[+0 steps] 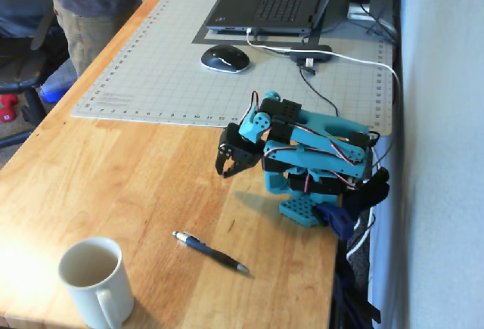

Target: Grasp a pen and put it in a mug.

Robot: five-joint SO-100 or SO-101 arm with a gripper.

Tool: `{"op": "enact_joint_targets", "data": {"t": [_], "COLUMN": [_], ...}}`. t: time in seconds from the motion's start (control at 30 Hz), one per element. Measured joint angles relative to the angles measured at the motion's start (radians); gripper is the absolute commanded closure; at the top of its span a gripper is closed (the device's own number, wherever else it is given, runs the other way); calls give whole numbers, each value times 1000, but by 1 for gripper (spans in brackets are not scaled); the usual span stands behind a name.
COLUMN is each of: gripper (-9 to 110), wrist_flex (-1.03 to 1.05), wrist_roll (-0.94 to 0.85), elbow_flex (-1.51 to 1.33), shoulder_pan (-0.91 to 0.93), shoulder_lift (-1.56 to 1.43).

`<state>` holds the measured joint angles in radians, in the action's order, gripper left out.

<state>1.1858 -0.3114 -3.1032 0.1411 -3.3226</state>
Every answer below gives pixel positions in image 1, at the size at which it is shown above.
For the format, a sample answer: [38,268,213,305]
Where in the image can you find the person in khaki trousers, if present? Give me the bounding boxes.
[45,0,144,76]

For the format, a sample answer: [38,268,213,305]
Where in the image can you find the grey gridded cutting mat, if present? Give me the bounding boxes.
[70,0,396,137]

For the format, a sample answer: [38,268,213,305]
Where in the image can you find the black office chair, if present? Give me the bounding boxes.
[0,0,71,149]

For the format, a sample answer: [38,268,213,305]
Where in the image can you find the black and silver mouse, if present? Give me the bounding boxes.
[200,44,251,75]

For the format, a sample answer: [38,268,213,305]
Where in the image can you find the blue storage box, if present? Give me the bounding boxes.
[39,58,79,105]

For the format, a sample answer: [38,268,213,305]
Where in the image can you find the red dumbbell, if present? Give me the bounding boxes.
[0,93,20,124]

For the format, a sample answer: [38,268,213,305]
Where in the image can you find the black cable bundle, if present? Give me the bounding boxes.
[361,0,399,47]

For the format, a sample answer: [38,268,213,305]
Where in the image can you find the blue and black pen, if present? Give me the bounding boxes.
[172,230,250,274]

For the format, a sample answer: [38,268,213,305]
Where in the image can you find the thin black cable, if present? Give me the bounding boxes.
[298,66,340,117]

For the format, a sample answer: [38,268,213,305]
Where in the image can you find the black clamp handle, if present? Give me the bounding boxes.
[357,166,391,211]

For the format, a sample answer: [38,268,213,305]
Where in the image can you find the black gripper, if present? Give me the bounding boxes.
[215,123,265,179]

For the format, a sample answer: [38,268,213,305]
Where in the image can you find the white ceramic mug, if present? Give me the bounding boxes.
[57,236,135,329]

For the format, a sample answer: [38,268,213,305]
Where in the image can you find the black USB hub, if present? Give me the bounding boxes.
[289,44,334,76]

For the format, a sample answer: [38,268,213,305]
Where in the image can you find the silver stand base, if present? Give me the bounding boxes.
[346,2,376,20]

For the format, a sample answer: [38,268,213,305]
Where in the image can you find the blue table clamp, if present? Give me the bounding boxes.
[315,202,357,241]

